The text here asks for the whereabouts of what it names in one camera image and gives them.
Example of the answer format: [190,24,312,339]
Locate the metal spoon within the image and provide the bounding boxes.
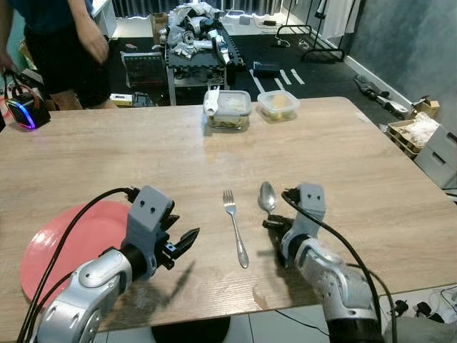
[257,181,278,219]

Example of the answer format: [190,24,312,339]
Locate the metal fork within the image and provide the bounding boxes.
[222,189,251,270]

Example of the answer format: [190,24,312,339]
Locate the light wooden table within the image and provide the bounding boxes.
[0,96,457,341]

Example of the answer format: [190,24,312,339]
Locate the black round table base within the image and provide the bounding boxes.
[151,314,233,343]

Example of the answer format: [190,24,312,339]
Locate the pink plate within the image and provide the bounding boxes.
[19,200,134,306]

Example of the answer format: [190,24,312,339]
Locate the round clear food container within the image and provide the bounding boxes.
[256,89,301,124]

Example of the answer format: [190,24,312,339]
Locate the square grey lidded food container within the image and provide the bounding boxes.
[204,89,253,133]

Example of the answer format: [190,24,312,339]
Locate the white plastic utensil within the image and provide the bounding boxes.
[204,85,221,117]

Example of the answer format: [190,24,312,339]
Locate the power strip with plugs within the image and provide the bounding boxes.
[389,284,457,324]

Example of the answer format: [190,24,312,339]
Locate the grey drawer cabinet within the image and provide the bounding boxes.
[413,123,457,192]

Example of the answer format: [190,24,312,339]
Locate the grey plastic bag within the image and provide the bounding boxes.
[389,314,457,343]

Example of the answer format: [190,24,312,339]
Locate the long black tool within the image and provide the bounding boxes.
[354,74,409,120]

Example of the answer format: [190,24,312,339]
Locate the wooden tray with white bag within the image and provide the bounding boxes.
[386,112,441,159]

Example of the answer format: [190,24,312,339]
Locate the black cluttered cart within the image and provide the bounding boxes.
[164,1,248,106]

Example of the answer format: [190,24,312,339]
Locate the black speaker rainbow light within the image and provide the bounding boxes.
[3,68,52,132]

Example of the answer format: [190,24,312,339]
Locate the black metal floor stand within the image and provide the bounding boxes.
[274,0,352,64]

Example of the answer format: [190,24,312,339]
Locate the standing person dark clothes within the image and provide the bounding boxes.
[0,0,112,111]

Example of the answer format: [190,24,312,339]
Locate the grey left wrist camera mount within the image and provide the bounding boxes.
[126,185,176,252]

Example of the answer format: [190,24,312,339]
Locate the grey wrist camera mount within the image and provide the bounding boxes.
[126,185,176,252]
[293,182,328,238]

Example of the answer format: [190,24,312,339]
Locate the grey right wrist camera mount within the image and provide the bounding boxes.
[293,182,328,238]

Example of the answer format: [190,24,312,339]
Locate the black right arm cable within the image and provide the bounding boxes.
[281,188,398,343]

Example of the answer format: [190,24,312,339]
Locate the black wire crate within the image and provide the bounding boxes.
[120,50,169,91]

